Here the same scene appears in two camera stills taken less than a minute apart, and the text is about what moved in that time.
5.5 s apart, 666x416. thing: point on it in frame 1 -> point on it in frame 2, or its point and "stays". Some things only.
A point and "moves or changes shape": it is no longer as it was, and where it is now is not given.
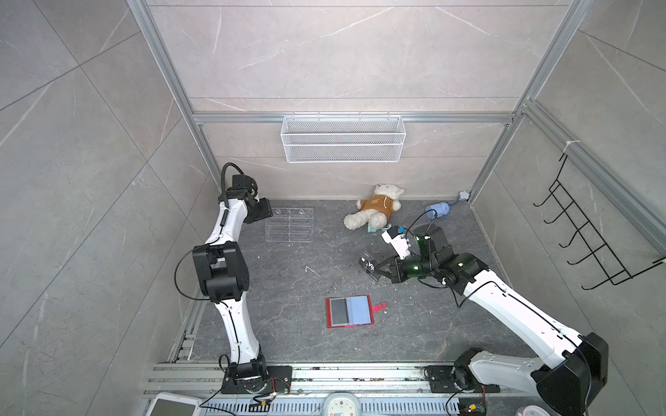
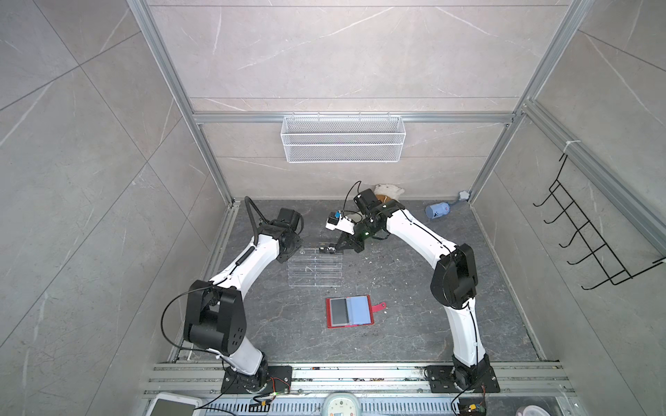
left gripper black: x=265 y=211 -> x=298 y=243
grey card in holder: x=339 y=313 stays
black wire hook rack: x=616 y=271 stays
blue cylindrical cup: x=442 y=208 stays
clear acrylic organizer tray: x=290 y=224 moves or changes shape
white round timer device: x=341 y=404 stays
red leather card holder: x=351 y=310 stays
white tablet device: x=171 y=404 stays
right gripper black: x=385 y=272 -> x=356 y=245
